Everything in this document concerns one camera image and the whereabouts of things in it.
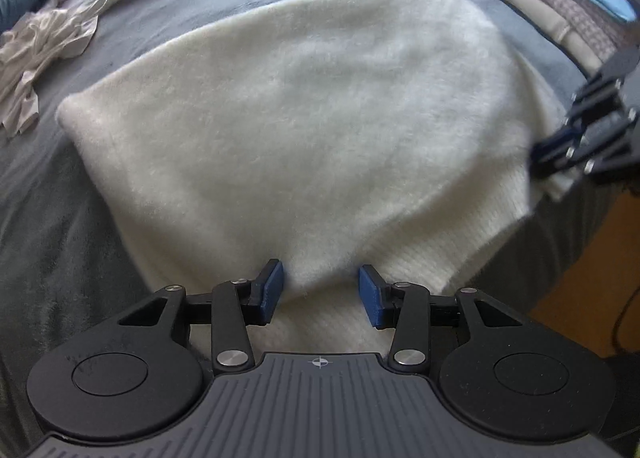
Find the houndstooth folded garment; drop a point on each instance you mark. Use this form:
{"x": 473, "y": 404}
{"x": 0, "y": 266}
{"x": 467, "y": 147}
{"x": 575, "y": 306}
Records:
{"x": 565, "y": 2}

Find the white shirt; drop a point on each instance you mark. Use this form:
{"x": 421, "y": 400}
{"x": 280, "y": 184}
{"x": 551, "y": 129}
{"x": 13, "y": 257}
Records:
{"x": 50, "y": 37}

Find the grey bed blanket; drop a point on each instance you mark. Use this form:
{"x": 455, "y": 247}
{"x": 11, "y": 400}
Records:
{"x": 75, "y": 238}

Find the beige folded garment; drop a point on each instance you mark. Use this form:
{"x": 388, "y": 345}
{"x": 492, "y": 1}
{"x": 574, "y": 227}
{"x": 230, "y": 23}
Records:
{"x": 525, "y": 2}

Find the cream fluffy sweater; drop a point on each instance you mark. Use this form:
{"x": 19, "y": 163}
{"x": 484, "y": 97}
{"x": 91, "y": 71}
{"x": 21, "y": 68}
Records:
{"x": 300, "y": 112}

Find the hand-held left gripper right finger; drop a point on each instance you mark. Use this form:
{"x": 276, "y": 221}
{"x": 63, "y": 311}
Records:
{"x": 371, "y": 298}

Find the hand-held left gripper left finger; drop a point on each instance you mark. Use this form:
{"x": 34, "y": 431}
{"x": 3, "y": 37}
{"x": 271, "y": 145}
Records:
{"x": 272, "y": 288}

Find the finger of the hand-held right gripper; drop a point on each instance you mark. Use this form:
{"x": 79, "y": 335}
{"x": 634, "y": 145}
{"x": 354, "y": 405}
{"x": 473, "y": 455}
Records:
{"x": 555, "y": 147}
{"x": 597, "y": 102}

